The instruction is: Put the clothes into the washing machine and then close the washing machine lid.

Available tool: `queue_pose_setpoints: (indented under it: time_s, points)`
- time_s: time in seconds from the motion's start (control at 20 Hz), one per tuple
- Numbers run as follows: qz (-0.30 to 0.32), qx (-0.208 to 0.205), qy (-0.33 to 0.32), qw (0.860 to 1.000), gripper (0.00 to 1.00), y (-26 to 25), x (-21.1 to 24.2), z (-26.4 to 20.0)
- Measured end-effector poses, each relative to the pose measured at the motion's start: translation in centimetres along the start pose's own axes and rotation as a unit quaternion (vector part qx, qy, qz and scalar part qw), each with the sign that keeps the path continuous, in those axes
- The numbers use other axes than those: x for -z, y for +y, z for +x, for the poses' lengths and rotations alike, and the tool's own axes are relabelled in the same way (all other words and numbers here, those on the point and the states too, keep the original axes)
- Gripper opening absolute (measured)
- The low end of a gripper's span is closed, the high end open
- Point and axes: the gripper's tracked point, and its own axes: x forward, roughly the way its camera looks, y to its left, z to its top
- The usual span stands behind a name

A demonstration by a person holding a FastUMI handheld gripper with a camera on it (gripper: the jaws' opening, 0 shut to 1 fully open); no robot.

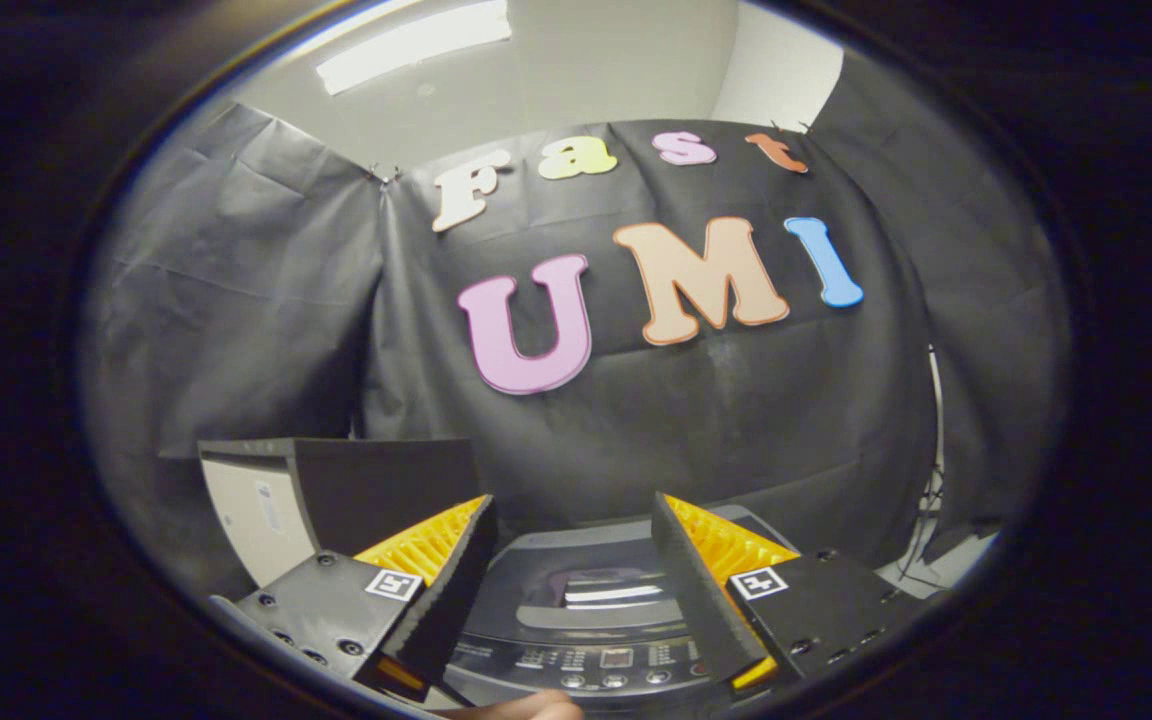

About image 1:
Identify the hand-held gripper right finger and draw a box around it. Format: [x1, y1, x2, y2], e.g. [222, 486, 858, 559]
[649, 491, 939, 698]

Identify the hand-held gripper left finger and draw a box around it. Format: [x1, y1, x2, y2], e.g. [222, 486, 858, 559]
[208, 493, 499, 703]

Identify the grey washing machine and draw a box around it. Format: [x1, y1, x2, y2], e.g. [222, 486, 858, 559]
[441, 505, 809, 717]

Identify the black backdrop cloth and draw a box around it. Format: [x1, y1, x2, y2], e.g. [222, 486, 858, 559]
[81, 45, 1073, 601]

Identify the black cables and stand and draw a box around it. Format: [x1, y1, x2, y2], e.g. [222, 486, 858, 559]
[898, 345, 949, 593]

